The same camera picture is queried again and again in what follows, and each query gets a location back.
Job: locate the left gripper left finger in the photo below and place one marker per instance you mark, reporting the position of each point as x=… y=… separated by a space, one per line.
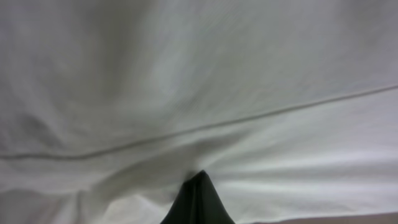
x=183 y=208

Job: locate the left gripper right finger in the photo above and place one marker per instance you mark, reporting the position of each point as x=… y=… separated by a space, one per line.
x=209 y=208

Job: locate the white t-shirt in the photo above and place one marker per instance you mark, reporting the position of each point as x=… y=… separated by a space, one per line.
x=109 y=107

